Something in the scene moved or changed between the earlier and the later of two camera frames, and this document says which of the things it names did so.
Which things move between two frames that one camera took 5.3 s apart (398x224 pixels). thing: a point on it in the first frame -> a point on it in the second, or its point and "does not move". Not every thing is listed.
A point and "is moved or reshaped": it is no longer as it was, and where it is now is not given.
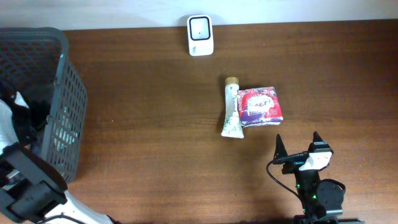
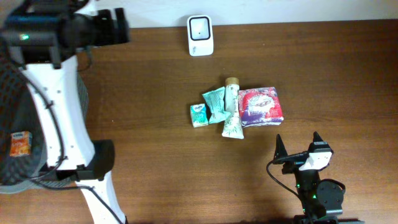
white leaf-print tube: x=232 y=126 does not move
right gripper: x=280 y=151 does not move
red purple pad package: x=259 y=106 does not move
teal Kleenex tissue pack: x=63 y=134 is moved or reshaped
